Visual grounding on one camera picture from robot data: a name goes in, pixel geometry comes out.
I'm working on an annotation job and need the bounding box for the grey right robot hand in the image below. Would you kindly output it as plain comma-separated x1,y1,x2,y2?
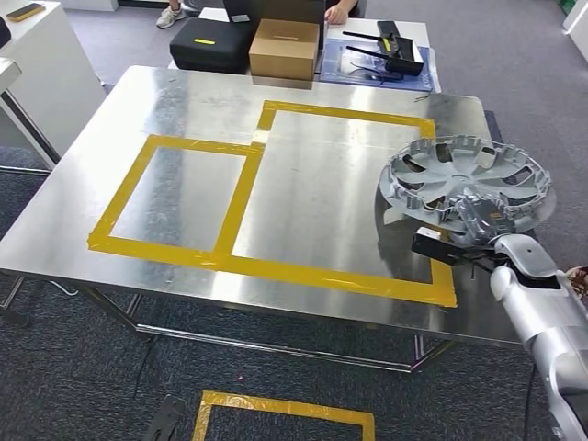
448,198,518,246

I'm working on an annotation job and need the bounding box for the silver plastic wheel hubcap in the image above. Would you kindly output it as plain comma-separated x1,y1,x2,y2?
379,134,557,235

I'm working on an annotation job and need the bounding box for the white steel-legged workbench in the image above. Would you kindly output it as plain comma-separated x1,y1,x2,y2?
0,57,62,177
0,64,536,374

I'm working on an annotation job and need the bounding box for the black router with antennas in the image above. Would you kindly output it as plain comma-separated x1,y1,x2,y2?
342,19,424,78

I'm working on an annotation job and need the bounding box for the white plinth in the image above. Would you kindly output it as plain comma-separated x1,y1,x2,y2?
562,0,588,62

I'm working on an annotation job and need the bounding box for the blue desk mat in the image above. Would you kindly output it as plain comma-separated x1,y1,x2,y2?
319,38,435,93

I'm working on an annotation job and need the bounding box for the person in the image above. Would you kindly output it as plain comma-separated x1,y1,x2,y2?
323,0,368,26
156,0,199,29

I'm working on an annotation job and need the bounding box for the brown cardboard box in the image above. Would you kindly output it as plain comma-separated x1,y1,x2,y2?
248,17,320,82

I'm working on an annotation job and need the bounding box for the yellow floor tape square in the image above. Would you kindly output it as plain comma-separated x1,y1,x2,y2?
192,390,377,441

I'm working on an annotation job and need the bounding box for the black case yellow label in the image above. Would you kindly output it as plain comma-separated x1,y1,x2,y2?
168,17,254,75

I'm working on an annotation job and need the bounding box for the phone in yellow case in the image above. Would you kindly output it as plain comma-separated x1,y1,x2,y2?
5,3,47,23

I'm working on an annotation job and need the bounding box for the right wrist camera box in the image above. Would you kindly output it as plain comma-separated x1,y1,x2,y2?
411,226,494,269

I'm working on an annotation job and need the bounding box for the black camera cable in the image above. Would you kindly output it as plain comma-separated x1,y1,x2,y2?
522,364,540,441

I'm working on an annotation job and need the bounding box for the thin black floor cable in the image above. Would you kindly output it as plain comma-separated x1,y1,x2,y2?
133,337,158,401

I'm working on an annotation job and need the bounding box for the white floor cable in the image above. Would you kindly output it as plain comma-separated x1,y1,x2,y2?
49,279,80,299

